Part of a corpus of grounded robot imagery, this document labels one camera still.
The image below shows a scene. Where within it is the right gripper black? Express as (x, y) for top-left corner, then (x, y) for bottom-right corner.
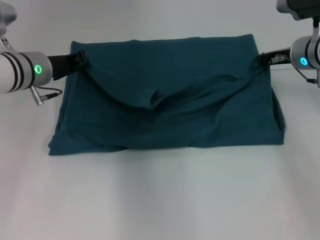
(256, 47), (294, 70)

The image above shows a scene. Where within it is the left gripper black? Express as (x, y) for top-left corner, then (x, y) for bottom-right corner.
(46, 49), (89, 81)

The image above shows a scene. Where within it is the teal T-shirt with FREE print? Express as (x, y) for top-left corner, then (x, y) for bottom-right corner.
(47, 33), (286, 157)

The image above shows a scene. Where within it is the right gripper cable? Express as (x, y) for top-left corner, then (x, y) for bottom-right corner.
(296, 66), (320, 84)

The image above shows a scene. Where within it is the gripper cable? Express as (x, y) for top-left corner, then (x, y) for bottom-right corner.
(29, 85), (63, 106)
(296, 66), (320, 84)

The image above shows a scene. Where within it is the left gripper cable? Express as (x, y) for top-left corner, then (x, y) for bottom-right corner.
(29, 85), (63, 106)

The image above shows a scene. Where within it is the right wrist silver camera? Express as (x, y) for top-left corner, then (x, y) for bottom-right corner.
(276, 0), (320, 26)

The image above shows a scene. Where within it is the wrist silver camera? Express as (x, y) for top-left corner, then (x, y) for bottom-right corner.
(0, 0), (18, 52)
(276, 0), (320, 26)

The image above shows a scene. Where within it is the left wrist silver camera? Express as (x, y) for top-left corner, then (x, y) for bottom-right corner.
(0, 0), (18, 52)

